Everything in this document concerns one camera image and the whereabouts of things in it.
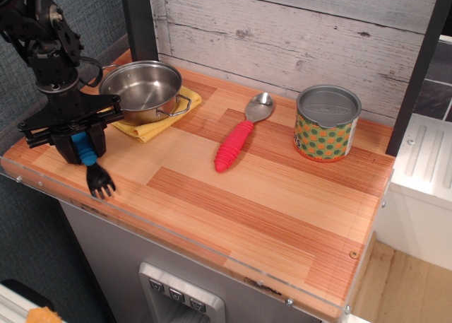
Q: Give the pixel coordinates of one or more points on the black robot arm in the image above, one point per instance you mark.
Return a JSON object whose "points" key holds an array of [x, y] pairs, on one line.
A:
{"points": [[41, 36]]}

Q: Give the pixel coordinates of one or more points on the dark vertical post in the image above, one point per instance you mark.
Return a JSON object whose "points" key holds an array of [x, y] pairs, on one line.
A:
{"points": [[429, 43], [140, 29]]}

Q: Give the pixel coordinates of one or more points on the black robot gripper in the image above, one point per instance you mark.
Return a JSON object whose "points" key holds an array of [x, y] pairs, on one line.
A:
{"points": [[68, 113]]}

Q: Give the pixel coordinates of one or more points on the patterned can with grey lid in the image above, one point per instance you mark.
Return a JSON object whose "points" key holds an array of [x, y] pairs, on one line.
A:
{"points": [[325, 125]]}

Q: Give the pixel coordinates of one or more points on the yellow folded cloth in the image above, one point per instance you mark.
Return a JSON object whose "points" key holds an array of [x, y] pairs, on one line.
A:
{"points": [[152, 128]]}

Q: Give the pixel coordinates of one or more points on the grey cabinet with button panel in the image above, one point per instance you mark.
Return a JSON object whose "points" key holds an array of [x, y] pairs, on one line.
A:
{"points": [[143, 281]]}

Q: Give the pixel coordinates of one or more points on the dark vertical post left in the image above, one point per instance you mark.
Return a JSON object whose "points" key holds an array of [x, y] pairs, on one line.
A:
{"points": [[140, 29]]}

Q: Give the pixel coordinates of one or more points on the blue handled metal fork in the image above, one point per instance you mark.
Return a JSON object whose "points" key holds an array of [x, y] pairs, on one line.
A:
{"points": [[99, 182]]}

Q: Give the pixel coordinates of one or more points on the red handled metal spoon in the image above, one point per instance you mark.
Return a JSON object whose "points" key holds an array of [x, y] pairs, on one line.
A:
{"points": [[259, 108]]}

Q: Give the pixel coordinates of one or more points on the stainless steel pot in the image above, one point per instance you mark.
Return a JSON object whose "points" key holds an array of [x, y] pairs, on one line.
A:
{"points": [[149, 91]]}

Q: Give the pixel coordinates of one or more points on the dark vertical post right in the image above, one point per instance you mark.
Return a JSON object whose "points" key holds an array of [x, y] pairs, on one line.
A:
{"points": [[429, 43]]}

